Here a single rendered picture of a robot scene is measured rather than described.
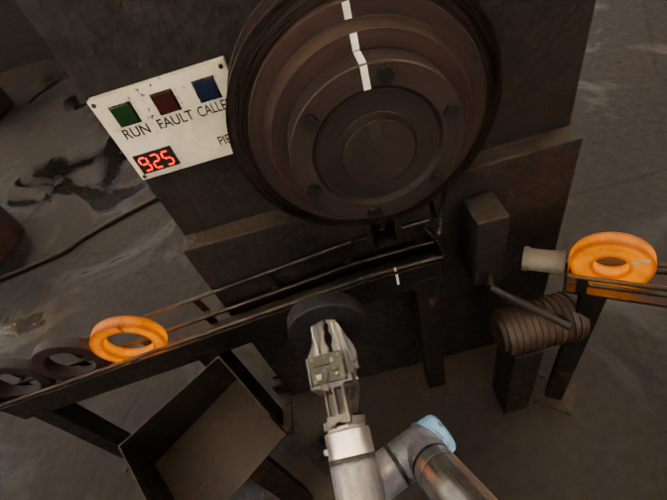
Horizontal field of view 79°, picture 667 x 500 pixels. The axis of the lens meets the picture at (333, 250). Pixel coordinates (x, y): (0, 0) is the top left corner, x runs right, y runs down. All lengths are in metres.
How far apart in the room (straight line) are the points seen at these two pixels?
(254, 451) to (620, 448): 1.12
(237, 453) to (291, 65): 0.79
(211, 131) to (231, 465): 0.71
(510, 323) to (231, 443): 0.73
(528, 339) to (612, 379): 0.62
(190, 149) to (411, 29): 0.49
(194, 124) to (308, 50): 0.32
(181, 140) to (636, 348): 1.59
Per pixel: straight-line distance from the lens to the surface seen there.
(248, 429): 1.03
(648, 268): 1.05
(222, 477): 1.03
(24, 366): 1.40
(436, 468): 0.74
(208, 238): 1.02
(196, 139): 0.88
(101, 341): 1.21
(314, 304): 0.75
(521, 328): 1.13
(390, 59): 0.60
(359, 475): 0.69
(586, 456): 1.60
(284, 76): 0.64
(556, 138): 1.09
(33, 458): 2.26
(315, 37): 0.64
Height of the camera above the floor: 1.49
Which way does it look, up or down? 46 degrees down
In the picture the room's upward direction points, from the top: 19 degrees counter-clockwise
